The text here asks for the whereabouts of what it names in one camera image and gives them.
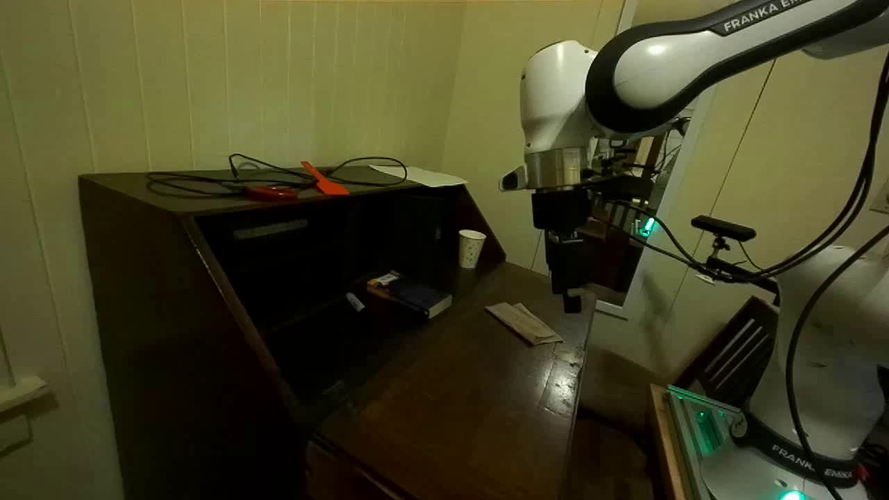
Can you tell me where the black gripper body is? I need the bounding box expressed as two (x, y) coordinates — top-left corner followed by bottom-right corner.
(530, 185), (595, 295)

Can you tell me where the white paper coffee cup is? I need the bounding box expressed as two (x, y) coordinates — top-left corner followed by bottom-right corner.
(456, 228), (488, 271)

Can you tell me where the blue box with label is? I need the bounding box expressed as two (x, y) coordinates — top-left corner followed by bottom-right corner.
(365, 270), (456, 321)

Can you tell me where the dark wooden secretary desk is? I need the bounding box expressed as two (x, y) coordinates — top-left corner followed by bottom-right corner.
(77, 163), (595, 500)

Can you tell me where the wooden slat chair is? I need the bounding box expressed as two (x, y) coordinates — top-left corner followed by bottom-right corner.
(565, 295), (781, 500)

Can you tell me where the black camera on stand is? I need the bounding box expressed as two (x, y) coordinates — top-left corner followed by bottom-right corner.
(688, 214), (781, 291)

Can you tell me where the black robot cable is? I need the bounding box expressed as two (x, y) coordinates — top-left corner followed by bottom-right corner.
(593, 52), (889, 281)
(783, 226), (889, 500)

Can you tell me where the orange handled tool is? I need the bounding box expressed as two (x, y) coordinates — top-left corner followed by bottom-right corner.
(298, 159), (354, 201)

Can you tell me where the red handled tool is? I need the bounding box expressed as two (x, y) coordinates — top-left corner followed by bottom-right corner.
(243, 180), (299, 205)

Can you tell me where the thin black desk cable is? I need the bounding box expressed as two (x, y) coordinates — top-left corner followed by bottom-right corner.
(147, 149), (411, 201)

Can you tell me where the white wall fixture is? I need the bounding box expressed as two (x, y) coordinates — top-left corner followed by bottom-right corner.
(0, 371), (56, 456)

